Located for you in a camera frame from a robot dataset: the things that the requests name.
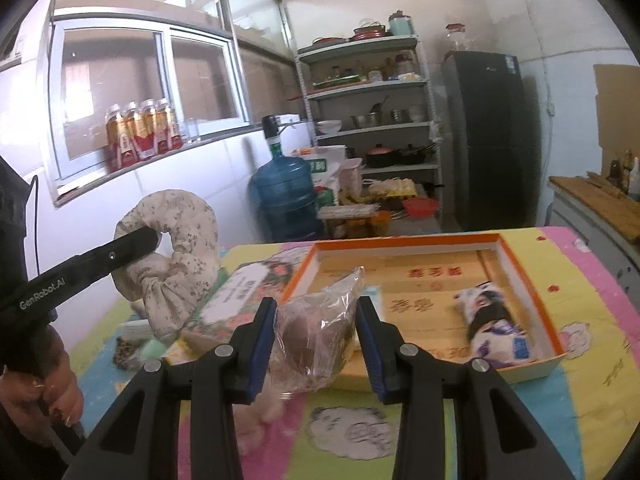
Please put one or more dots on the black pot red lid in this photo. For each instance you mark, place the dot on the black pot red lid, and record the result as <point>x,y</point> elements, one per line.
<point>381,156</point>

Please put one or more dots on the clear drinking glass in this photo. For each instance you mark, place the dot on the clear drinking glass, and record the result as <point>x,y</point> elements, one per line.
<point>193,131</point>

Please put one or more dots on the red stacked pans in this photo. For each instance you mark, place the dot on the red stacked pans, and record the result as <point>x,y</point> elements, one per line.
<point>369,31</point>

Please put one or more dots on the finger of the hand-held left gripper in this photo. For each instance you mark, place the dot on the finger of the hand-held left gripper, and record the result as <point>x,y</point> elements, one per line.
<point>125,247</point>

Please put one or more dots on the white flour bag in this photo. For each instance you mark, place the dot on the white flour bag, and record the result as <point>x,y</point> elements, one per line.
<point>325,165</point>

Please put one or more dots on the white bowl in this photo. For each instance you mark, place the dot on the white bowl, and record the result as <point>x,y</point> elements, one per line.
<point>329,127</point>

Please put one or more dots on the grey counter cabinet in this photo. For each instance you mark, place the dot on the grey counter cabinet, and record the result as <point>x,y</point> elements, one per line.
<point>580,230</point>

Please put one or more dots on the teal canister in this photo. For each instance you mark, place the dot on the teal canister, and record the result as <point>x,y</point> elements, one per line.
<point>403,24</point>

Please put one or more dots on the glass jar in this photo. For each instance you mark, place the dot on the glass jar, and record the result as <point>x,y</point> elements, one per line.
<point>458,39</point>

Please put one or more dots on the brown cardboard sheet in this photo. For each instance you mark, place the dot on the brown cardboard sheet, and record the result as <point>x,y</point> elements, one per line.
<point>617,110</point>

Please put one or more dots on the black refrigerator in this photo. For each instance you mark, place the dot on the black refrigerator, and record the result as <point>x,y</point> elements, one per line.
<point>485,135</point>

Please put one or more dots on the white folded cloth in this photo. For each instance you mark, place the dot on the white folded cloth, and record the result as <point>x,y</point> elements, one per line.
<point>136,330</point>

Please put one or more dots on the floral neck pillow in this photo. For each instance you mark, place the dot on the floral neck pillow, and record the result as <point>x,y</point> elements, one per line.
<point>190,240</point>

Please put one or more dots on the egg tray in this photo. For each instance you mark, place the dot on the egg tray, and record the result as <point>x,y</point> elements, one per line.
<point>392,189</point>

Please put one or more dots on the pack of orange jars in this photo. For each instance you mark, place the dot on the pack of orange jars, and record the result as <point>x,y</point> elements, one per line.
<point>350,222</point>

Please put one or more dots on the wooden cutting board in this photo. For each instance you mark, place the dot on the wooden cutting board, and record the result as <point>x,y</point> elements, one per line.
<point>600,202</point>

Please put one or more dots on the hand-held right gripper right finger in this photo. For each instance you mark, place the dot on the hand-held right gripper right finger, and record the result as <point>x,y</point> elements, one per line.
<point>367,350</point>

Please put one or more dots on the green tray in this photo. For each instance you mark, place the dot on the green tray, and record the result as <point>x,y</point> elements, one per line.
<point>340,80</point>

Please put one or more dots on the blue water jug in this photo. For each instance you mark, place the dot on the blue water jug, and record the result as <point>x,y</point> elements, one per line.
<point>285,195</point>

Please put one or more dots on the printed cartoon blanket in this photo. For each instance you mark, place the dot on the printed cartoon blanket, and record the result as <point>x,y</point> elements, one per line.
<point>575,410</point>

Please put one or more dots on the person's left hand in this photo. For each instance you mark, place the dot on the person's left hand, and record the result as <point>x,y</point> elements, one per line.
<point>60,395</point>

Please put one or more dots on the amber drink bottle red label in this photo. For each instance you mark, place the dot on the amber drink bottle red label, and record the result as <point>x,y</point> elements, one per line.
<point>151,127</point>
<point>167,125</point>
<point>136,132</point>
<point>120,145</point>

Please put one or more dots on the steel pot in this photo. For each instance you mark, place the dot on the steel pot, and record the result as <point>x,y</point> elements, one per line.
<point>366,120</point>

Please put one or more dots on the orange cardboard box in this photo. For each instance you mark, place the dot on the orange cardboard box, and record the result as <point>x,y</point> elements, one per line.
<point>425,280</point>

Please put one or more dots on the sliding window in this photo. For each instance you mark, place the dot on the sliding window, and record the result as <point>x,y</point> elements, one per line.
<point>165,75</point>

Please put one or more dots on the white purple soft packet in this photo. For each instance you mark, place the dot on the white purple soft packet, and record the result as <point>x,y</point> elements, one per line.
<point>495,340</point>

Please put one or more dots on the white spray bottle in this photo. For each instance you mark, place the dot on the white spray bottle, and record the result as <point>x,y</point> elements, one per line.
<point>636,174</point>

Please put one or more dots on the black frying pan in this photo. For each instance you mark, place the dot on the black frying pan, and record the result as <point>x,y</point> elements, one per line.
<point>415,155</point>

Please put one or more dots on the grey metal shelf rack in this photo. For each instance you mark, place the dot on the grey metal shelf rack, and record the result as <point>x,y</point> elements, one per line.
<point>370,87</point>

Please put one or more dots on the black water pump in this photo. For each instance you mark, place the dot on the black water pump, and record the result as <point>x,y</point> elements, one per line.
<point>271,127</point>

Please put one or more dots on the bunch of bananas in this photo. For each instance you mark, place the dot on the bunch of bananas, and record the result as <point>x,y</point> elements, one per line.
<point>354,199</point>

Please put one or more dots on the clear plastic bag brown filling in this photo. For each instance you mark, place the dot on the clear plastic bag brown filling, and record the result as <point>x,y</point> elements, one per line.
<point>310,340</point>

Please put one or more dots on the red plastic basin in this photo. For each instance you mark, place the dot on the red plastic basin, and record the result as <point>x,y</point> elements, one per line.
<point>421,206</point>

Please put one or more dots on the person's dark clothing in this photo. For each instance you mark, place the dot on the person's dark clothing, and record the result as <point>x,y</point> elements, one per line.
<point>10,220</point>

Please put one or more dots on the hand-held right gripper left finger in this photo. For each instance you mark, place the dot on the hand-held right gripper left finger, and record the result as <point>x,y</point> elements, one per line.
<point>266,340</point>

